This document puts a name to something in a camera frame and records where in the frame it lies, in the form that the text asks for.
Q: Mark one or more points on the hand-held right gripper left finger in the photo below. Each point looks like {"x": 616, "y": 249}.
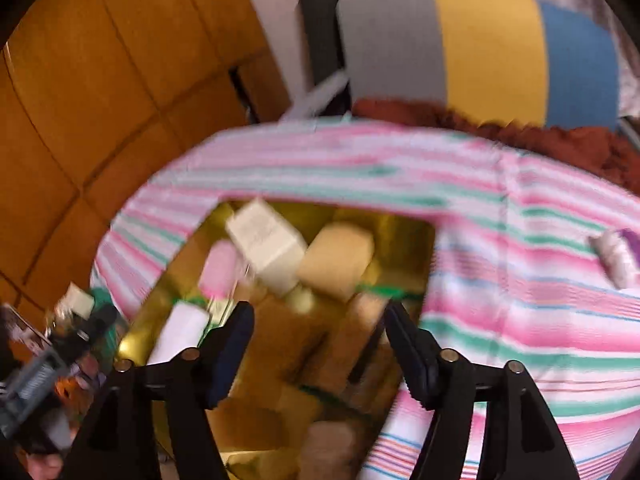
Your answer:
{"x": 232, "y": 352}

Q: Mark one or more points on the grey yellow blue chair cushion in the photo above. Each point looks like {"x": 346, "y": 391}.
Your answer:
{"x": 490, "y": 50}

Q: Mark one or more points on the pink green striped cloth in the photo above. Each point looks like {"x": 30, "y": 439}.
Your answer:
{"x": 500, "y": 285}

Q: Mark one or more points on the wooden panel cabinet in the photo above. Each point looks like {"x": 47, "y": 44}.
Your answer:
{"x": 100, "y": 85}

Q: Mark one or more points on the beige packet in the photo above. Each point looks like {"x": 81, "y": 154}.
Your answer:
{"x": 335, "y": 260}

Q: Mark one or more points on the small white box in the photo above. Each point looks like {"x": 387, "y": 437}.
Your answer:
{"x": 75, "y": 300}

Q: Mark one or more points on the face print card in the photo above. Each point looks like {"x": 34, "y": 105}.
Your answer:
{"x": 22, "y": 332}

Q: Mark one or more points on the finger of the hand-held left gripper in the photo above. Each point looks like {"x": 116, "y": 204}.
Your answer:
{"x": 100, "y": 322}

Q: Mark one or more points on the gold metal tin box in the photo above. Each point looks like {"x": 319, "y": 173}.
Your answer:
{"x": 320, "y": 350}

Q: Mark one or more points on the green bag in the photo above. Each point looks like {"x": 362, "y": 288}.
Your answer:
{"x": 102, "y": 296}

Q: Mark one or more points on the purple white small item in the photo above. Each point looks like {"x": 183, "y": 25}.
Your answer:
{"x": 617, "y": 255}

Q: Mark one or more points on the clear plastic wrap strip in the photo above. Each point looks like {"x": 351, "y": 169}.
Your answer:
{"x": 320, "y": 97}

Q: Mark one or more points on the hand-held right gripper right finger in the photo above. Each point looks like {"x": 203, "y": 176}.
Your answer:
{"x": 407, "y": 355}

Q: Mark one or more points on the brown cloth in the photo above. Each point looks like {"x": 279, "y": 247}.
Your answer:
{"x": 575, "y": 150}

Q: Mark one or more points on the pink white item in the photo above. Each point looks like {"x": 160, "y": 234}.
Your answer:
{"x": 220, "y": 267}

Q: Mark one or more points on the white carton box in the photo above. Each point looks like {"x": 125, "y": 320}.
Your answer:
{"x": 265, "y": 240}

